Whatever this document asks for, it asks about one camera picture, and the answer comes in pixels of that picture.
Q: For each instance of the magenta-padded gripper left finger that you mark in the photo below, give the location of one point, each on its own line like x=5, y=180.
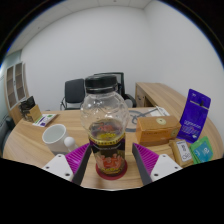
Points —
x=60, y=165

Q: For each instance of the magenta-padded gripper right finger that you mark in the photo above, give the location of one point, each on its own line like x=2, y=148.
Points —
x=163, y=165

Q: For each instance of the clear black-capped drink bottle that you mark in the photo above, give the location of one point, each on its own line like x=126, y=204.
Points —
x=106, y=156

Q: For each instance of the small tan packet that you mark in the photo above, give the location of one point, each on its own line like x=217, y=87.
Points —
x=181, y=152

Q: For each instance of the white and grey mug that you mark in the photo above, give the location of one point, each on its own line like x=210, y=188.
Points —
x=55, y=136

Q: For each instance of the orange-brown cardboard box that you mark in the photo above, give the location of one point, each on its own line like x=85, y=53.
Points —
x=156, y=131

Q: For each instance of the green flat packet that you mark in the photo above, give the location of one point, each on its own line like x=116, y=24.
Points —
x=202, y=151

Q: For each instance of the white leaflet with green print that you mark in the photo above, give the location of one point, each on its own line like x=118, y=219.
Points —
x=45, y=120

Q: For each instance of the purple standing pouch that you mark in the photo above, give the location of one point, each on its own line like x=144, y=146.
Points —
x=194, y=116

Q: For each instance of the dark armchair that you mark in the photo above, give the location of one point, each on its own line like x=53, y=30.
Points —
x=6, y=133

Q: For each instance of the black mesh office chair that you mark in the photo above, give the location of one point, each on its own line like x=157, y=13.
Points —
x=130, y=100

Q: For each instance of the black padded office chair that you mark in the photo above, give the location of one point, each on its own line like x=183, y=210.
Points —
x=74, y=91

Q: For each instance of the wooden shelf cabinet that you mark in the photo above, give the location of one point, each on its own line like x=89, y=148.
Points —
x=15, y=103

